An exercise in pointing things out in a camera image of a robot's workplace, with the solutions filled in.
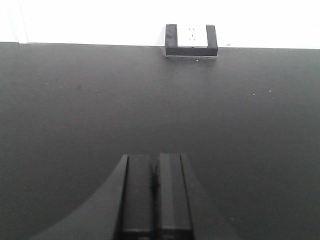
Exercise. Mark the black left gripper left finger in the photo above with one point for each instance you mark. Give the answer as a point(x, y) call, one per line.
point(136, 211)

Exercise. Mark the black power outlet box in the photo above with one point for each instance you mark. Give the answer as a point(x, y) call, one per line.
point(190, 40)

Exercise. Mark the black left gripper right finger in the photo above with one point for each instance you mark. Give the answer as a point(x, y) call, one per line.
point(173, 220)

